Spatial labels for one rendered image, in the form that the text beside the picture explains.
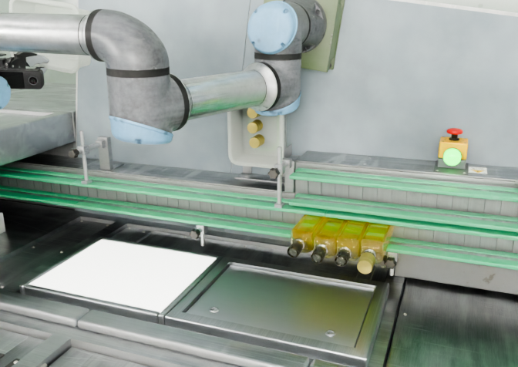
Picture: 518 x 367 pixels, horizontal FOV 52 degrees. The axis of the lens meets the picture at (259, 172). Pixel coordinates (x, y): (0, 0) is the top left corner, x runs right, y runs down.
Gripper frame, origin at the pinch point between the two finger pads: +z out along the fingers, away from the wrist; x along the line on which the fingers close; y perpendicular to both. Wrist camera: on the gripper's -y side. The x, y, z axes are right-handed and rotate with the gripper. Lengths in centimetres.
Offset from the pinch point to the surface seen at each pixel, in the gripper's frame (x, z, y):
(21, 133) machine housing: 26.7, 8.3, 21.1
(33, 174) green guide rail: 42.9, 12.4, 22.5
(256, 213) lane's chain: 41, 18, -55
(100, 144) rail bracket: 30.1, 19.3, -0.1
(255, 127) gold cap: 18, 27, -50
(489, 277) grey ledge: 43, 17, -121
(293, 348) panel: 44, -27, -81
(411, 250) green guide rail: 37, 10, -100
